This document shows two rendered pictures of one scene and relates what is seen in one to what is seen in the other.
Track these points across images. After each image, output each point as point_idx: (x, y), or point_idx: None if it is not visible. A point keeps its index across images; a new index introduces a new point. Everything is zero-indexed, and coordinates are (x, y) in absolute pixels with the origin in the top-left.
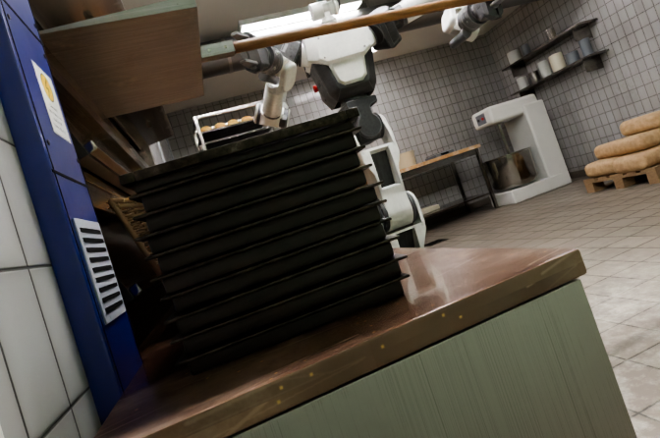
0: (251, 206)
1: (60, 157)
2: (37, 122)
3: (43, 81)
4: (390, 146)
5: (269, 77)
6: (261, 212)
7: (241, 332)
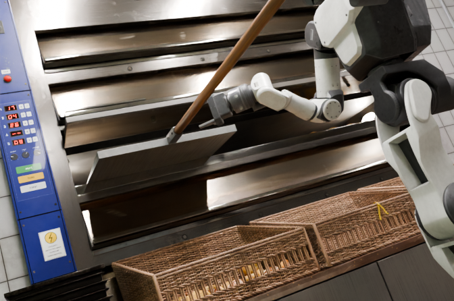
0: None
1: (46, 272)
2: (28, 266)
3: (48, 236)
4: (407, 133)
5: (255, 106)
6: None
7: None
